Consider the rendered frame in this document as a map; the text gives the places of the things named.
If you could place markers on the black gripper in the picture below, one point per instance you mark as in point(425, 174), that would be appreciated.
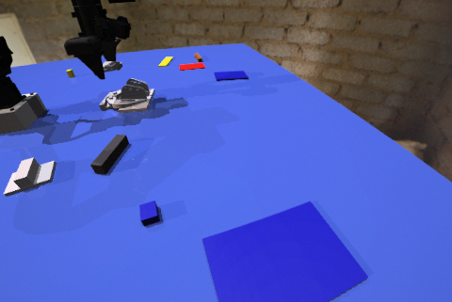
point(90, 48)

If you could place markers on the red rectangular block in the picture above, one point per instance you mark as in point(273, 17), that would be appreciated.
point(191, 66)

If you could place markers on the yellow flat bar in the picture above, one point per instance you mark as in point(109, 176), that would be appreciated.
point(165, 62)

